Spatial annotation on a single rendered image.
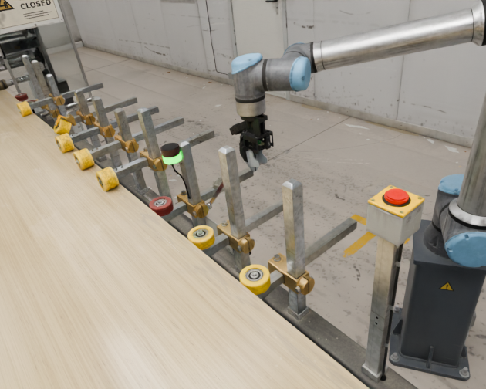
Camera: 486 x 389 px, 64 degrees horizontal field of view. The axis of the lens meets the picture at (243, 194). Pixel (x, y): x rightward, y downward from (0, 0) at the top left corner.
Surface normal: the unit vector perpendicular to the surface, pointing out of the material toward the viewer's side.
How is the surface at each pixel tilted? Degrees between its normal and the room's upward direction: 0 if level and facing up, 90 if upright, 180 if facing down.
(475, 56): 90
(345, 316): 0
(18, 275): 0
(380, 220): 90
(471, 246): 95
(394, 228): 90
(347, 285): 0
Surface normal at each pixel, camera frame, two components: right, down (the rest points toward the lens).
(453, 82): -0.76, 0.43
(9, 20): 0.63, 0.36
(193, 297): -0.11, -0.83
